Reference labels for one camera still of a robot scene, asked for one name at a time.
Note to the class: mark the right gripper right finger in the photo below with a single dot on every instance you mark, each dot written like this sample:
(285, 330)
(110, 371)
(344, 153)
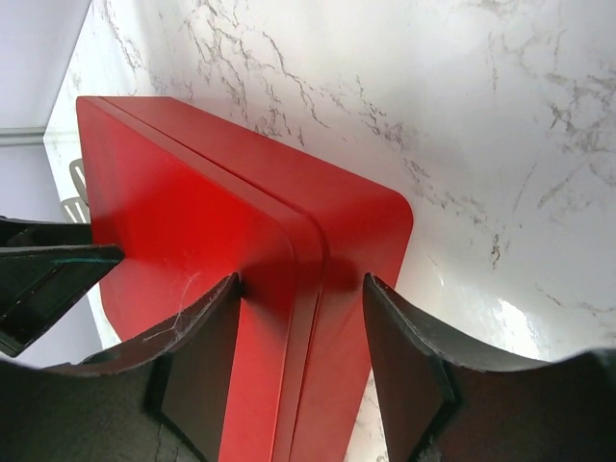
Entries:
(446, 396)

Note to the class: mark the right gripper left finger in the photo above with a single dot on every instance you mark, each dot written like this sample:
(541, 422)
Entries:
(120, 399)

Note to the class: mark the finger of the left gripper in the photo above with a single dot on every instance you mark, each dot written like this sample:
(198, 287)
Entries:
(46, 268)

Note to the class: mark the metal tweezers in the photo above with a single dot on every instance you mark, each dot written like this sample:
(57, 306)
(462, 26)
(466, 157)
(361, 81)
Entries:
(76, 208)

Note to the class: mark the red cookie box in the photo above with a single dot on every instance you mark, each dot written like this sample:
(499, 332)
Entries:
(364, 227)

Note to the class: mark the red box lid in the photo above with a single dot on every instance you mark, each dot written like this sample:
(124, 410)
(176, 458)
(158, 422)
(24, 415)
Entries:
(225, 271)

